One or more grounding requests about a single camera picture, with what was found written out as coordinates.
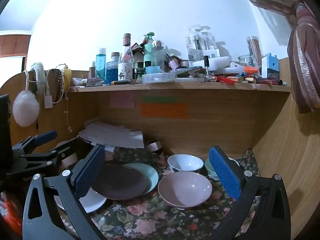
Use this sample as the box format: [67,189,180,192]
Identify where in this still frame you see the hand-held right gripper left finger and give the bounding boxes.
[22,145,107,240]

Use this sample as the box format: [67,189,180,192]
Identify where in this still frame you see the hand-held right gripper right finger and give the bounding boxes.
[209,145,292,240]

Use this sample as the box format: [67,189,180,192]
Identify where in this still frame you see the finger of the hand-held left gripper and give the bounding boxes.
[12,131,58,155]
[49,138,97,167]

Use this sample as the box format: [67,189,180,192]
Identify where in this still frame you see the light green bowl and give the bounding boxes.
[204,158,240,182]

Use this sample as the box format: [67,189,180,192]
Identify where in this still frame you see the dark brown plate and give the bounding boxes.
[91,163,148,200]

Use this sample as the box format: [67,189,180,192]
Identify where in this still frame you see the white plate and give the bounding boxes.
[54,189,107,213]

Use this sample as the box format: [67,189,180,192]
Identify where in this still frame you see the white bowl with blue pattern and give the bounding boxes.
[167,154,204,173]

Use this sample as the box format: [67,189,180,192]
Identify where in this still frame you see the pink bowl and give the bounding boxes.
[157,171,213,209]

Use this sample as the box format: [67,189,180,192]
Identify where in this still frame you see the light green plate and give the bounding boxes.
[122,163,159,196]

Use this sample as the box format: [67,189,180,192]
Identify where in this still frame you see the white fluffy earmuffs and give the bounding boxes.
[12,62,45,127]

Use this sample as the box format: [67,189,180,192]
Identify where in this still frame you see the stack of white papers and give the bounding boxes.
[76,121,145,153]

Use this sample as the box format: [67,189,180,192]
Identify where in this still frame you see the orange clothing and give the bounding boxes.
[0,192,23,237]

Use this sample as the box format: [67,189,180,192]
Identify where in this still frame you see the brown studded headband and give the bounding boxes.
[47,68,63,103]

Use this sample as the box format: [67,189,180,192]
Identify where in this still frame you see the yellow headband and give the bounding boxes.
[61,65,72,98]

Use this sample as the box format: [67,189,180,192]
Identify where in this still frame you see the pink sticky note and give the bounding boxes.
[110,94,135,108]

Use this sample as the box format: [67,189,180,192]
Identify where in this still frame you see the floral tablecloth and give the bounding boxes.
[54,146,262,240]

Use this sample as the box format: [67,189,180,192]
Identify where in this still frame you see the tape roll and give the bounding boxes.
[146,141,162,153]

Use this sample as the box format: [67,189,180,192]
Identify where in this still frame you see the glass bottle with blue liquid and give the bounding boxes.
[106,52,120,84]

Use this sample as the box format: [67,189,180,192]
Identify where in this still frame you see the orange sticky note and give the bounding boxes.
[140,103,188,119]

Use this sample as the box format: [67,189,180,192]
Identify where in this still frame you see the light blue plastic bottle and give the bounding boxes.
[96,47,107,78]

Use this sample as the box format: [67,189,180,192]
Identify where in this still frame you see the green sticky note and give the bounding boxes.
[143,96,176,103]

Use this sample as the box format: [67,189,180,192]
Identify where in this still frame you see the tall clear bottle illustrated label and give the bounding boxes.
[118,33,134,80]

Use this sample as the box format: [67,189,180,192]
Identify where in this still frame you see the black ink bottle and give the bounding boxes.
[135,61,145,79]

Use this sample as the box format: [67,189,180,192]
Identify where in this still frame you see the orange marker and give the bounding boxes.
[230,65,259,74]

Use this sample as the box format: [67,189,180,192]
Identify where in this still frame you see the clear plastic lidded container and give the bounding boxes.
[142,73,175,83]

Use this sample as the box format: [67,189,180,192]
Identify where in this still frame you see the white box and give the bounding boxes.
[192,56,230,70]

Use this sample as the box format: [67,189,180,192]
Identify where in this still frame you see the empty glass jar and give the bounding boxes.
[238,55,258,72]

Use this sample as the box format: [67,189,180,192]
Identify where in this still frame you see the blue pencil sharpener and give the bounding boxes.
[261,53,279,79]

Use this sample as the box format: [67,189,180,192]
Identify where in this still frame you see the green pump bottle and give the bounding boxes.
[143,32,155,67]

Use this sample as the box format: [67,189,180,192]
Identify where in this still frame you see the pink cosmetic bottle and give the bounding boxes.
[165,53,179,70]

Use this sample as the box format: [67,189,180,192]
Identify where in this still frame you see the clear jar with silver cap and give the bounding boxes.
[151,40,165,67]

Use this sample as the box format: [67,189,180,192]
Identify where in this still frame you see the tall jar of pencils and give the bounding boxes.
[246,36,262,65]

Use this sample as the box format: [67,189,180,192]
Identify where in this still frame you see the white brush package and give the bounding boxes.
[202,31,220,58]
[185,26,204,68]

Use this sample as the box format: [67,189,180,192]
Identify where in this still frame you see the pink striped curtain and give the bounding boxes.
[229,0,320,114]

